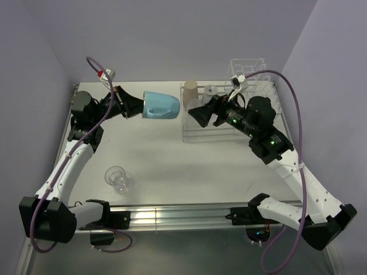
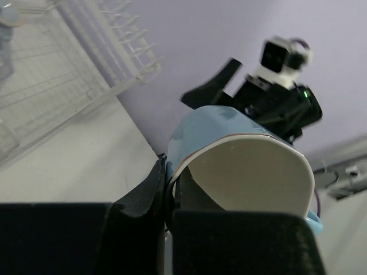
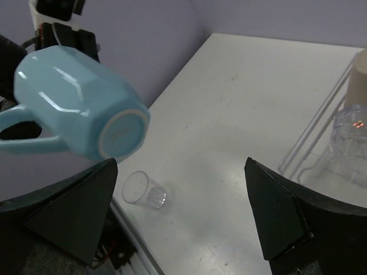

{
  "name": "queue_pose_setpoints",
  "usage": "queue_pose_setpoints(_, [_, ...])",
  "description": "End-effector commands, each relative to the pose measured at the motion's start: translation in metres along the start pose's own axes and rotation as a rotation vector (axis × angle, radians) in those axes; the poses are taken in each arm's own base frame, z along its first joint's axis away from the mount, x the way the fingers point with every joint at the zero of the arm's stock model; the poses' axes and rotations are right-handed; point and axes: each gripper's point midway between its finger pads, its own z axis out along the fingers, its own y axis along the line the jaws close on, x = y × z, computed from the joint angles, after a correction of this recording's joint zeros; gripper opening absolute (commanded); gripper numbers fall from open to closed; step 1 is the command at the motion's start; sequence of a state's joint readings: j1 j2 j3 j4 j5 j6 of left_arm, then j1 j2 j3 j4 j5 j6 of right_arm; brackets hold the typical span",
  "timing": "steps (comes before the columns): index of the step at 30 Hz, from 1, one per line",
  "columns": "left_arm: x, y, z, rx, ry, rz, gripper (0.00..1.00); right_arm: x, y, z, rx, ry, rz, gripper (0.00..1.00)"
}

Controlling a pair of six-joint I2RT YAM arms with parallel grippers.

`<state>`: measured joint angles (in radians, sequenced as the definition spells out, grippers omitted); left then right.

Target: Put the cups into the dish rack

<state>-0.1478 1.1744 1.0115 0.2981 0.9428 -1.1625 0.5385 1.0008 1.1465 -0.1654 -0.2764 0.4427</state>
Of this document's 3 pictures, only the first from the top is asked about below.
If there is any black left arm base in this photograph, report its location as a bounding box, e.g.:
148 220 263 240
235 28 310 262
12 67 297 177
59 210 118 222
77 199 133 253

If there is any light blue mug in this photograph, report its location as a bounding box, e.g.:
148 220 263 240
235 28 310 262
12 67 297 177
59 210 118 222
142 91 181 120

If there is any clear glass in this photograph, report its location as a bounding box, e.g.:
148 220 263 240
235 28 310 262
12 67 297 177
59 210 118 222
186 99 202 110
104 166 129 194

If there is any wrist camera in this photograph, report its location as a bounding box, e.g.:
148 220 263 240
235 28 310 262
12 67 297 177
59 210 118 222
228 74 249 101
97 69 116 89

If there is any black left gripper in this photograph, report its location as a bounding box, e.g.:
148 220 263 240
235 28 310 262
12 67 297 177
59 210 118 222
90 85 153 125

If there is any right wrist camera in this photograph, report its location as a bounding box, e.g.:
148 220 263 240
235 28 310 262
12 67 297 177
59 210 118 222
228 74 249 101

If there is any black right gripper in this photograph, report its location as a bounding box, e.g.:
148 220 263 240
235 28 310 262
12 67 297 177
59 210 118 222
188 89 257 138

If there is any aluminium mounting rail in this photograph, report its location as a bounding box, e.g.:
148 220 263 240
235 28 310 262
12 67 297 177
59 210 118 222
64 200 304 233

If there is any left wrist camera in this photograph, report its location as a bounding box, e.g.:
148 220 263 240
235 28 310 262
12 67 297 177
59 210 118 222
97 69 116 89

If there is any beige plastic tumbler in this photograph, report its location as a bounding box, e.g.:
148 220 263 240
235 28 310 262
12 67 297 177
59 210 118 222
182 80 198 108

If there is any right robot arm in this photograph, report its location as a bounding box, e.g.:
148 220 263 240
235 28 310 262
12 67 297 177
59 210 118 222
188 95 357 250

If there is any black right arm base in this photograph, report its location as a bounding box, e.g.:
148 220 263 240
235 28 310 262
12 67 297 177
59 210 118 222
225 193 286 247

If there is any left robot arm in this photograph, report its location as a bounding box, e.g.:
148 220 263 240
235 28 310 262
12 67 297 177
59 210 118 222
19 86 144 243

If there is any grey footed ceramic mug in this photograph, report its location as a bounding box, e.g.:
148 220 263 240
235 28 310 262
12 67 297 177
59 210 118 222
201 85 218 105

